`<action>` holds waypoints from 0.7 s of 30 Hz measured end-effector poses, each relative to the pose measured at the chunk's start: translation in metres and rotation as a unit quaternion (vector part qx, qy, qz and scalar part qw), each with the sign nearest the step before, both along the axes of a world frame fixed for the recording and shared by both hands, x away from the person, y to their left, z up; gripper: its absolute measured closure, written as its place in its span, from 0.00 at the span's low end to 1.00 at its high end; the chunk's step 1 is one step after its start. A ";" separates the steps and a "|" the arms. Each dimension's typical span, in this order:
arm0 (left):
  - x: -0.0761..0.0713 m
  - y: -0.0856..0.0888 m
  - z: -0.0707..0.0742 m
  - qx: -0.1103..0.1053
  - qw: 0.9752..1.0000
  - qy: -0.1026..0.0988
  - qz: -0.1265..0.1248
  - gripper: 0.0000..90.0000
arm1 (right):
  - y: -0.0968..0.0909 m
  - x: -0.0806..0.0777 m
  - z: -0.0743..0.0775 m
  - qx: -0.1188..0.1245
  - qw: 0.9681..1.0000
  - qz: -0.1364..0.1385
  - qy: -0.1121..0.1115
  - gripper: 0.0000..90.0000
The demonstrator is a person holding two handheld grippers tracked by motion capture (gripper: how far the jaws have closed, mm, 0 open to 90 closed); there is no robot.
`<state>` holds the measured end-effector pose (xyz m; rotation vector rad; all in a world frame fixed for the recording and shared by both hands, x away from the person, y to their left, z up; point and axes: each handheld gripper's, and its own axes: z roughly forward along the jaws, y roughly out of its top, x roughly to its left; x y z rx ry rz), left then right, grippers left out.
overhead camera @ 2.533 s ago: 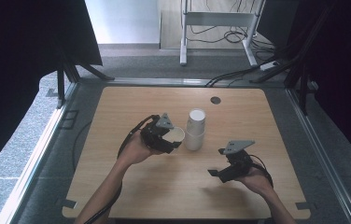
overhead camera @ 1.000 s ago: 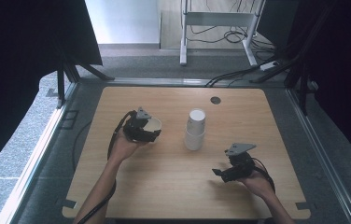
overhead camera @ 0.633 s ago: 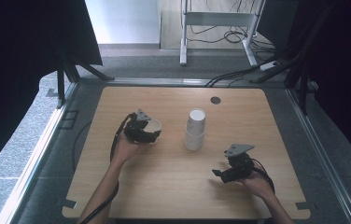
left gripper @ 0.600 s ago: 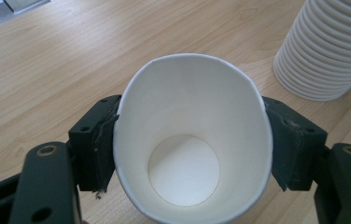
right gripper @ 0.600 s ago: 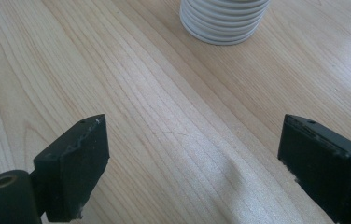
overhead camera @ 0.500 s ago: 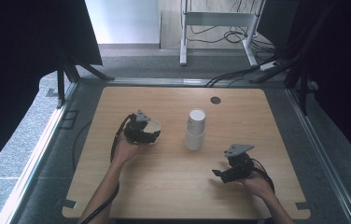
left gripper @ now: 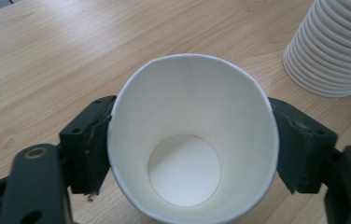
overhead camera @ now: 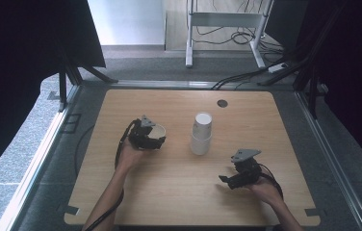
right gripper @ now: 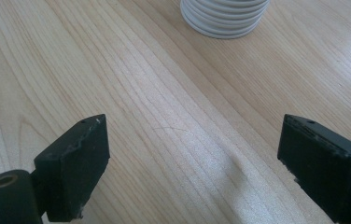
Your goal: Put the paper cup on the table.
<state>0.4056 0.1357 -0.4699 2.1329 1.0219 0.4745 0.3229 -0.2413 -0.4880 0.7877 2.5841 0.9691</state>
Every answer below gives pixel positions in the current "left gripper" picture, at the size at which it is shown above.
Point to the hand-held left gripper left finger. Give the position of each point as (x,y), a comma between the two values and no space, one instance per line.
(83,149)

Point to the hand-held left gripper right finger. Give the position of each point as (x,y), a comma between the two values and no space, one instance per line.
(304,149)

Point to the stack of white paper cups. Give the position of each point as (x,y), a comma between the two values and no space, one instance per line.
(335,53)

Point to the white paper cup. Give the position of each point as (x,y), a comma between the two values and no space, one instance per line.
(192,102)

